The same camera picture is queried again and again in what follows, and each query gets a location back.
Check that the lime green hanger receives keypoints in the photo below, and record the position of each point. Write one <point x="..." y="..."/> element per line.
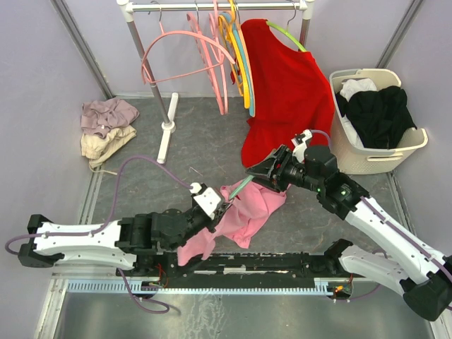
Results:
<point x="286" y="32"/>

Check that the red t shirt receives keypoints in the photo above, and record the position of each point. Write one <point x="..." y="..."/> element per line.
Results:
<point x="291" y="94"/>

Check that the white metal clothes rack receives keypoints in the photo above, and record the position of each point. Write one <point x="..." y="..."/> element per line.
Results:
<point x="129" y="8"/>

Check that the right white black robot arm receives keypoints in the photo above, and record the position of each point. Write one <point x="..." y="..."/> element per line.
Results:
<point x="420" y="274"/>

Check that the yellow hanger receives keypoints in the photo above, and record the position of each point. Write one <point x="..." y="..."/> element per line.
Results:
<point x="225" y="20"/>

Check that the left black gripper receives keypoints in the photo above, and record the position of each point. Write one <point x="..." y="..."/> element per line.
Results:
<point x="212" y="223"/>

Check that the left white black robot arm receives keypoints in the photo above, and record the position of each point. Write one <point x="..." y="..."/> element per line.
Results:
<point x="121" y="243"/>

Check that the pink t shirt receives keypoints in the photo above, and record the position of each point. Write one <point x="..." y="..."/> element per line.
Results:
<point x="250" y="210"/>

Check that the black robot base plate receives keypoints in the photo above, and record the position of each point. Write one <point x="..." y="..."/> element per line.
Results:
<point x="239" y="270"/>

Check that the black garment in basket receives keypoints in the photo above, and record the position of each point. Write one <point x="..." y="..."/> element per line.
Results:
<point x="380" y="118"/>

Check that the beige crumpled garment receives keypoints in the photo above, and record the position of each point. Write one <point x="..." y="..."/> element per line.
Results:
<point x="98" y="150"/>

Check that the mauve crumpled garment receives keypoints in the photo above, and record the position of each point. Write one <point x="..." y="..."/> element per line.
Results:
<point x="100" y="117"/>

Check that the teal wavy hanger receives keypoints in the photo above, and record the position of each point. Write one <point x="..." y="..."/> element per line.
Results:
<point x="243" y="183"/>

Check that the light blue hanger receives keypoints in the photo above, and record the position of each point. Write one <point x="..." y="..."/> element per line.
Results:
<point x="245" y="68"/>

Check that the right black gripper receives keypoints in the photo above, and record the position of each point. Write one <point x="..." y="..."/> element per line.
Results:
<point x="265" y="171"/>

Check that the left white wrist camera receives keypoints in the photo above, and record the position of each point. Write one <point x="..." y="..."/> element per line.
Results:
<point x="208" y="198"/>

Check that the pink hanger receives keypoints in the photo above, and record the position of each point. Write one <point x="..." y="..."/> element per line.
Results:
<point x="213" y="59"/>
<point x="146" y="75"/>

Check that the cream laundry basket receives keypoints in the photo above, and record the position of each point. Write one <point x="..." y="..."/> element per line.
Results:
<point x="354" y="159"/>

